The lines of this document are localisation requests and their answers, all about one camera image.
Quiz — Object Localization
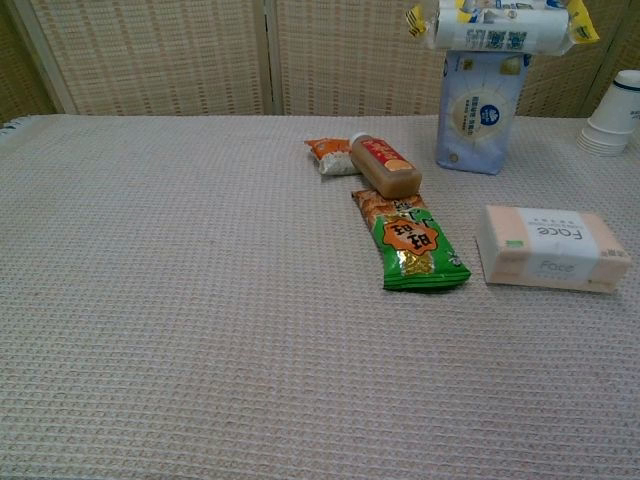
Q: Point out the brown drink bottle red label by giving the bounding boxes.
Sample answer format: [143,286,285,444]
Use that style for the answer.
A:
[349,131,424,200]

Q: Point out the orange and white snack packet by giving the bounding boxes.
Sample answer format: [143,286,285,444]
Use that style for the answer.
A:
[304,137,362,177]

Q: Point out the green rice cracker snack packet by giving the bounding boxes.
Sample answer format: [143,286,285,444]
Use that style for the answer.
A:
[350,189,472,293]

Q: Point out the white roll pack yellow ends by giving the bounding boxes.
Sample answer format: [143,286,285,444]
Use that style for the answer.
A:
[404,0,600,56]

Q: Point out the beige woven tablecloth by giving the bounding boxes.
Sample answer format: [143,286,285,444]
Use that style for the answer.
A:
[0,113,640,480]

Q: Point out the woven bamboo folding screen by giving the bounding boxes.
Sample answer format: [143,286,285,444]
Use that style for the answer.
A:
[0,0,640,126]

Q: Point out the white Face tissue pack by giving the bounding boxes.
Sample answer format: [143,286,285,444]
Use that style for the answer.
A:
[474,203,632,294]

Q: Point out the light blue tissue pack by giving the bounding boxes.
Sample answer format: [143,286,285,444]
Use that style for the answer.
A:
[435,49,531,176]

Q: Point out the stack of white paper cups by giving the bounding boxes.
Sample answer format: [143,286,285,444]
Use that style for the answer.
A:
[576,69,640,157]

